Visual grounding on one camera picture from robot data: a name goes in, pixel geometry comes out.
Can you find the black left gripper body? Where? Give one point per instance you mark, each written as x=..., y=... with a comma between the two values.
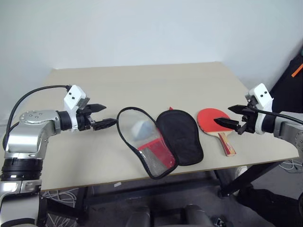
x=84, y=120

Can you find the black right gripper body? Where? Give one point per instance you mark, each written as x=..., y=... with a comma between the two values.
x=248, y=123

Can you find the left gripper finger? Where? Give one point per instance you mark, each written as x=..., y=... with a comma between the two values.
x=104, y=123
x=98, y=107

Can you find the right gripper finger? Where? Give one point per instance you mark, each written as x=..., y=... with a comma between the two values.
x=225, y=122
x=237, y=109

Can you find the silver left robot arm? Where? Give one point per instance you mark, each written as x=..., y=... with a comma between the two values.
x=26, y=139

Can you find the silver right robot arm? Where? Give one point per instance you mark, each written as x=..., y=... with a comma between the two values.
x=290, y=132

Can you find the red table tennis paddle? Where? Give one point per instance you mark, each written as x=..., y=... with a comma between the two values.
x=209, y=120

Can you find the black and clear paddle case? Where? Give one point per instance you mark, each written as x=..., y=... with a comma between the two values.
x=182, y=139

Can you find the white shoe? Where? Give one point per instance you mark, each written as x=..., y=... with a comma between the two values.
x=241, y=170

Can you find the white sticker on table edge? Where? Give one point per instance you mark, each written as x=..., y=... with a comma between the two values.
x=117, y=185

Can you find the black bulky floor object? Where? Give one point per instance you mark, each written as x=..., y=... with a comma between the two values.
x=267, y=208

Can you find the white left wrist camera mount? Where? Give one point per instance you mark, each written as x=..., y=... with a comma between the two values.
x=74, y=97

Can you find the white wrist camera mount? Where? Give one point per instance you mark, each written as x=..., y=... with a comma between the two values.
x=261, y=94
x=74, y=97

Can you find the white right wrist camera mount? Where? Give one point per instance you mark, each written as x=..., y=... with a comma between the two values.
x=261, y=94

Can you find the black table frame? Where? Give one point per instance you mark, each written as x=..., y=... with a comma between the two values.
x=246, y=179

